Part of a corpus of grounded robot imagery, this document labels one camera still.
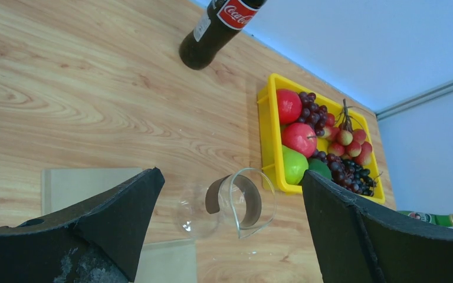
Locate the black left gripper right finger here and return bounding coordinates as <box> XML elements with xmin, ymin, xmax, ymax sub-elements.
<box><xmin>303</xmin><ymin>170</ymin><xmax>453</xmax><ymax>282</ymax></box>

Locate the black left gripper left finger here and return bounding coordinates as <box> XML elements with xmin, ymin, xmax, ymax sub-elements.
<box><xmin>0</xmin><ymin>168</ymin><xmax>165</xmax><ymax>282</ymax></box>

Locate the dark grape bunch near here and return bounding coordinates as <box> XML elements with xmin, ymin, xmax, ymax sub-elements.
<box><xmin>307</xmin><ymin>150</ymin><xmax>378</xmax><ymax>196</ymax></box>

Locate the dark green lime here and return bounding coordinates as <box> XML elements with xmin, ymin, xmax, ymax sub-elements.
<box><xmin>308</xmin><ymin>159</ymin><xmax>332</xmax><ymax>180</ymax></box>

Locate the light green apple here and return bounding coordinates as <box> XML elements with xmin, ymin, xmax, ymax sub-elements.
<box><xmin>282</xmin><ymin>146</ymin><xmax>308</xmax><ymax>185</ymax></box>

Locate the green glass bottle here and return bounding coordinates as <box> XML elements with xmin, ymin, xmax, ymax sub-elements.
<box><xmin>398</xmin><ymin>210</ymin><xmax>453</xmax><ymax>228</ymax></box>

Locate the yellow plastic fruit tray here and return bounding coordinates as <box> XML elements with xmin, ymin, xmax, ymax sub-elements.
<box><xmin>257</xmin><ymin>73</ymin><xmax>386</xmax><ymax>205</ymax></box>

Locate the clear glass carafe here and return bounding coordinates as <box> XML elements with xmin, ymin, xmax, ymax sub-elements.
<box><xmin>174</xmin><ymin>167</ymin><xmax>277</xmax><ymax>239</ymax></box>

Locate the red apple near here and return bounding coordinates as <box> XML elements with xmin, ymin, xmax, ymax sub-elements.
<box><xmin>281</xmin><ymin>123</ymin><xmax>317</xmax><ymax>158</ymax></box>

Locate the red apple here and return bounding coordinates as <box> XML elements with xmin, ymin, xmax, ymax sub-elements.
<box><xmin>281</xmin><ymin>123</ymin><xmax>317</xmax><ymax>158</ymax></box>
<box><xmin>276</xmin><ymin>88</ymin><xmax>303</xmax><ymax>124</ymax></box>

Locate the red grape bunch far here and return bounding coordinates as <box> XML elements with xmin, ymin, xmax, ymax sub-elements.
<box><xmin>296</xmin><ymin>92</ymin><xmax>329</xmax><ymax>137</ymax></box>

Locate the red apple far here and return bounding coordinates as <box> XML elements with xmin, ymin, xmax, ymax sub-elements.
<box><xmin>276</xmin><ymin>88</ymin><xmax>303</xmax><ymax>124</ymax></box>

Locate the cola glass bottle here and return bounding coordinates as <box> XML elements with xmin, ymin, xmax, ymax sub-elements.
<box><xmin>179</xmin><ymin>0</ymin><xmax>266</xmax><ymax>70</ymax></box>

